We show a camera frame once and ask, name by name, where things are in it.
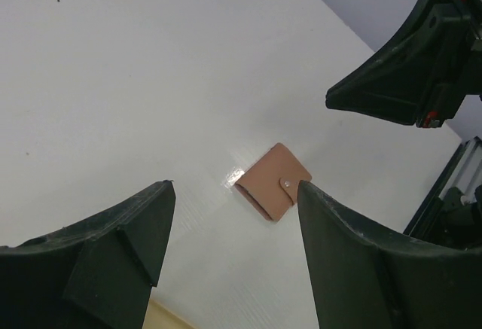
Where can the tan leather card holder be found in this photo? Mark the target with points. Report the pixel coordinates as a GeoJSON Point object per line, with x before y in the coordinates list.
{"type": "Point", "coordinates": [271, 183]}

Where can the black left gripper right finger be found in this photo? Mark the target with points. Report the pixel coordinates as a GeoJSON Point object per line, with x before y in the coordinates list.
{"type": "Point", "coordinates": [366, 275]}

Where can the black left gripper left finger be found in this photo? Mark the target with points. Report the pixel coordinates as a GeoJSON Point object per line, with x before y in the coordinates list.
{"type": "Point", "coordinates": [96, 273]}

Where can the aluminium frame rail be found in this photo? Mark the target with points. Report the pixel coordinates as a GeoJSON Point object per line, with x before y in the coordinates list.
{"type": "Point", "coordinates": [450, 215]}

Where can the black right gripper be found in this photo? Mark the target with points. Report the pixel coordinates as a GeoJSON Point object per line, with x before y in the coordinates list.
{"type": "Point", "coordinates": [423, 73]}

